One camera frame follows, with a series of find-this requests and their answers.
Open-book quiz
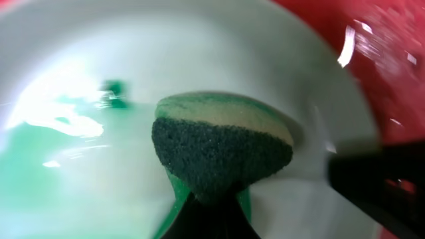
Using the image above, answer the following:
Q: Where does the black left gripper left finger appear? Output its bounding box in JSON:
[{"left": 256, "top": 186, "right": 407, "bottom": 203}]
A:
[{"left": 161, "top": 193, "right": 260, "bottom": 239}]

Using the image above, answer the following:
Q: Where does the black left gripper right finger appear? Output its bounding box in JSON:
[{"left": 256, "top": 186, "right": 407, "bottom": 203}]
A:
[{"left": 327, "top": 141, "right": 424, "bottom": 238}]

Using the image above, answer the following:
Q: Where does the red plastic tray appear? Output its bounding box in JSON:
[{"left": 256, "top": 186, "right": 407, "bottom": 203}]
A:
[{"left": 272, "top": 0, "right": 425, "bottom": 239}]

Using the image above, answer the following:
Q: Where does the green scrubbing sponge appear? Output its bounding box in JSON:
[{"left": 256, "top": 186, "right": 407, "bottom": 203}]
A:
[{"left": 151, "top": 92, "right": 294, "bottom": 204}]

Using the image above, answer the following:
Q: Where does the white plate tray corner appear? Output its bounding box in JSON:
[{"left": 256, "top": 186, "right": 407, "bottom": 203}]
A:
[{"left": 1, "top": 1, "right": 378, "bottom": 238}]

